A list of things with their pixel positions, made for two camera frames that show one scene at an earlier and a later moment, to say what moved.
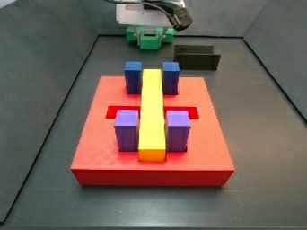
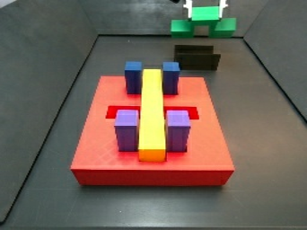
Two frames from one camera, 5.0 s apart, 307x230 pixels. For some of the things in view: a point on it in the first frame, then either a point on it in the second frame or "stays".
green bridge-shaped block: x=150 y=40 to x=205 y=15
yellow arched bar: x=153 y=145 stays
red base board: x=204 y=165 stays
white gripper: x=144 y=14 to x=189 y=6
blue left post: x=172 y=73 stays
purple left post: x=177 y=130 stays
